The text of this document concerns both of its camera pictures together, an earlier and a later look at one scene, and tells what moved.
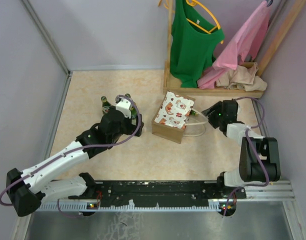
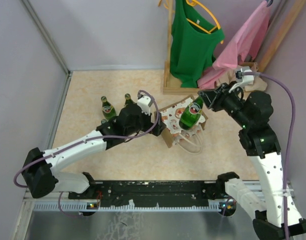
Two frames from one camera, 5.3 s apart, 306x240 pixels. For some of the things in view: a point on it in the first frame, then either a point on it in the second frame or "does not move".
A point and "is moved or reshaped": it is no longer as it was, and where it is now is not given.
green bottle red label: [106, 105] does not move
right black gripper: [210, 113] to [213, 99]
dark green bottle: [194, 113] is moved or reshaped
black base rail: [148, 193] does not move
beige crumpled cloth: [243, 78] does not move
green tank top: [194, 39] does not move
